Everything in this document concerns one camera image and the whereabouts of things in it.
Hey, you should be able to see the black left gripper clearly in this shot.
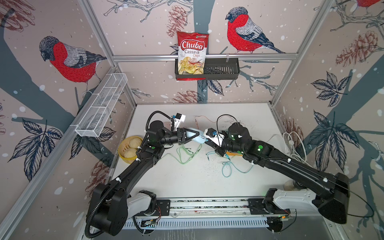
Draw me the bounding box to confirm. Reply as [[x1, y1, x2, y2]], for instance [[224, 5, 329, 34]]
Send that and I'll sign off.
[[158, 129, 199, 147]]

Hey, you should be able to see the orange power strip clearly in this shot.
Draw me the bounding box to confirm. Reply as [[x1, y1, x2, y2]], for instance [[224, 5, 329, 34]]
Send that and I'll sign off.
[[226, 152, 243, 158]]

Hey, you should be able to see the light green charging cable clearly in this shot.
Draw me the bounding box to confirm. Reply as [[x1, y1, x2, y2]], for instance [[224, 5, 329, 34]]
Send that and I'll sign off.
[[163, 143, 203, 165]]

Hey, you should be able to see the teal charging cable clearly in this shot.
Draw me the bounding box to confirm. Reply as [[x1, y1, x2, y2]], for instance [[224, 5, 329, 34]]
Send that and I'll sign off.
[[205, 150, 256, 178]]

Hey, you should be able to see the light blue computer mouse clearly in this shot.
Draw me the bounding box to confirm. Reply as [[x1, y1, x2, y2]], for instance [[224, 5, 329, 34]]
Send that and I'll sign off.
[[193, 134, 207, 144]]

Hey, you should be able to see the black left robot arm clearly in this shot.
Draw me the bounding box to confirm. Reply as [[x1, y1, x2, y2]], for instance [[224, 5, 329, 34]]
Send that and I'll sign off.
[[85, 111, 200, 239]]

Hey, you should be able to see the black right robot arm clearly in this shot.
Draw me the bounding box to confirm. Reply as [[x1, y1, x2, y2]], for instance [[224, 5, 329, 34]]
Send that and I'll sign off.
[[204, 122, 353, 224]]

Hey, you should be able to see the yellow bowl with buns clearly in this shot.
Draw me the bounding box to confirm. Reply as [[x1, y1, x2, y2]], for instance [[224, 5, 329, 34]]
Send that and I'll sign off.
[[118, 136, 143, 164]]

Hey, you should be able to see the glass jar black lid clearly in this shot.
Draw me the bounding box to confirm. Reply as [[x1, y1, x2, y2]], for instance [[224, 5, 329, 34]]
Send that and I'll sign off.
[[284, 180, 306, 191]]

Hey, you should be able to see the red Chuba cassava chips bag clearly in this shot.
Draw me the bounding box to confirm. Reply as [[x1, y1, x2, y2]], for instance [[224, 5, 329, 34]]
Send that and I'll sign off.
[[177, 32, 209, 75]]

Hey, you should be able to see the pink charging cable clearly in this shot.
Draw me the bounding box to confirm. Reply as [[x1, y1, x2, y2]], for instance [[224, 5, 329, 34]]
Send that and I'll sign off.
[[194, 115, 232, 130]]

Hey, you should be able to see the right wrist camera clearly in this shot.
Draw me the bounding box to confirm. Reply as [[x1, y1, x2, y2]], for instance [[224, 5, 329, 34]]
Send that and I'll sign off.
[[204, 128, 225, 147]]

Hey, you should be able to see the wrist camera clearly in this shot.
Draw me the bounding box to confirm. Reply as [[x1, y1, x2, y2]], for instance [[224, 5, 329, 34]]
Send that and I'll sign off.
[[172, 113, 186, 130], [204, 128, 225, 147]]

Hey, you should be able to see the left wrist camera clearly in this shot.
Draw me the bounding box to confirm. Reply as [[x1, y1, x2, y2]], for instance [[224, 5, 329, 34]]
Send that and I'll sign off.
[[172, 113, 186, 130]]

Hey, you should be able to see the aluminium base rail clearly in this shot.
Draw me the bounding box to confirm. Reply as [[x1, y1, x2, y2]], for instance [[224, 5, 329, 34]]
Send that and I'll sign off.
[[83, 195, 334, 232]]

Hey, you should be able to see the white coiled power cable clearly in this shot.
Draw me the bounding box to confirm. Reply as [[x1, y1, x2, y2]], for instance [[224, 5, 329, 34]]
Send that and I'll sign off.
[[263, 131, 313, 169]]

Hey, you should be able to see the black wire wall basket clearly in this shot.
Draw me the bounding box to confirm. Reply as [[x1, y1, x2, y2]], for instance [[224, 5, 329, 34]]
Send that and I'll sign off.
[[175, 58, 240, 81]]

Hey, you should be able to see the horizontal aluminium frame bar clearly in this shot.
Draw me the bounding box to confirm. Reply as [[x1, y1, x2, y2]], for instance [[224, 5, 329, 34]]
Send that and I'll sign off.
[[112, 52, 299, 63]]

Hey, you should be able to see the white wire mesh shelf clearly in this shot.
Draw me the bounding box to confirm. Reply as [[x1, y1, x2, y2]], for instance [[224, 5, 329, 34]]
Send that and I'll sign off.
[[70, 73, 128, 138]]

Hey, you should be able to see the aluminium frame corner post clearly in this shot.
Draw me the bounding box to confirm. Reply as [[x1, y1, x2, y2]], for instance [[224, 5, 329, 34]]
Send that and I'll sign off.
[[78, 0, 137, 107]]

